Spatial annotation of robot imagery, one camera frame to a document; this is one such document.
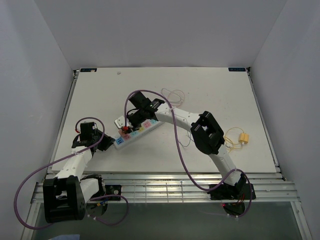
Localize blue right corner label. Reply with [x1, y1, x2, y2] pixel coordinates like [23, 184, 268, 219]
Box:
[228, 67, 246, 72]

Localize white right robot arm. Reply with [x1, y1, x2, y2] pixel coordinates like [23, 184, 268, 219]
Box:
[124, 89, 253, 199]

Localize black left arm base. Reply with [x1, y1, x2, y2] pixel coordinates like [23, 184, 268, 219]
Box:
[86, 184, 122, 217]

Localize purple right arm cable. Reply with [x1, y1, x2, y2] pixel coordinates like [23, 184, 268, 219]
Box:
[124, 89, 252, 219]

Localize yellow charger plug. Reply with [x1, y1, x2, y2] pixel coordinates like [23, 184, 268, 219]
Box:
[238, 132, 249, 145]

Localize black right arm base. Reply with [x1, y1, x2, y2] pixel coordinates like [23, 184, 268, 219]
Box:
[207, 183, 257, 218]

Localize white multicolour power strip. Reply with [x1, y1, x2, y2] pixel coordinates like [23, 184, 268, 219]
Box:
[113, 119, 163, 150]

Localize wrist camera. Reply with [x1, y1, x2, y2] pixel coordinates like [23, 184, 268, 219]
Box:
[75, 121, 97, 136]
[114, 115, 132, 132]

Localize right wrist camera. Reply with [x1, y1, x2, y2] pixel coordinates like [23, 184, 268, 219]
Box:
[114, 115, 132, 132]

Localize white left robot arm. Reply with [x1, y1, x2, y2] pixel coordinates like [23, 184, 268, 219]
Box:
[42, 122, 115, 224]

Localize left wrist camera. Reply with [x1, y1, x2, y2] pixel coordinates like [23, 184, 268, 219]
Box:
[75, 121, 97, 136]

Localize pink charger plug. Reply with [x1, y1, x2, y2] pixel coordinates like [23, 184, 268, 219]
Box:
[118, 126, 131, 135]

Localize aluminium rail frame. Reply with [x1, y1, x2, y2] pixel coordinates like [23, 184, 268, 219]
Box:
[20, 67, 313, 240]

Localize yellow charger cable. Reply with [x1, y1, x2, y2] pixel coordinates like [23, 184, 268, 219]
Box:
[223, 127, 248, 154]

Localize blue corner label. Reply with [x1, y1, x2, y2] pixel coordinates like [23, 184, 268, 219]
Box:
[80, 68, 97, 73]
[228, 67, 246, 72]

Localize blue left corner label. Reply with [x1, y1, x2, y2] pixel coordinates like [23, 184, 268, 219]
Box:
[80, 68, 97, 73]

